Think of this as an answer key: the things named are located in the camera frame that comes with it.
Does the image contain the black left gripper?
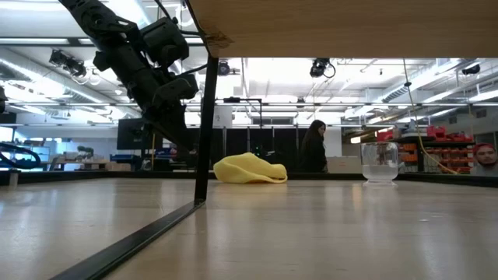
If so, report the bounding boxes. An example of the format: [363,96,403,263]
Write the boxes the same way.
[112,44,197,155]

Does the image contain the shelf rack with red bins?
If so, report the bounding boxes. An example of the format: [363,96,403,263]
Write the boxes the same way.
[375,124,476,174]

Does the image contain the black monitor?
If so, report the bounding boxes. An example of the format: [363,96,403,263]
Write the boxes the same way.
[116,117,164,152]

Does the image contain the black partition panels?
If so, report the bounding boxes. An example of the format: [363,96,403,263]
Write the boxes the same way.
[182,127,309,173]

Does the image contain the yellow cloth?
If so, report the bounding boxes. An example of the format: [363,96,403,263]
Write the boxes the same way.
[212,152,289,185]

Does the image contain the black ceiling spotlight cluster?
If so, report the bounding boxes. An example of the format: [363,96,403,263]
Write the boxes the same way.
[48,49,89,79]

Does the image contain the person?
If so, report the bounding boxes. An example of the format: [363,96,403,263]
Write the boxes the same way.
[296,119,329,174]
[469,142,498,177]

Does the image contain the cardboard box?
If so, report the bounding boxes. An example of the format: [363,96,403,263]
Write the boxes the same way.
[326,156,363,174]

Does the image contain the clear glass cup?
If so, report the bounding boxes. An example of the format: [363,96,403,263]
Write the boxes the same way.
[360,142,401,187]

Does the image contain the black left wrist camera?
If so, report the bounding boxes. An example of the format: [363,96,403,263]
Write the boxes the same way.
[155,72,200,106]

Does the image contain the black aluminium table frame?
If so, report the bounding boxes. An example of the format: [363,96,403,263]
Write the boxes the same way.
[0,169,498,188]

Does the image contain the black cable loop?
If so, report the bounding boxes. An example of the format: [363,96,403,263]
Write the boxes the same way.
[0,142,42,170]

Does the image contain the yellow hanging cable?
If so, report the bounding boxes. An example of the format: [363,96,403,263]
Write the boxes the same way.
[402,58,461,176]

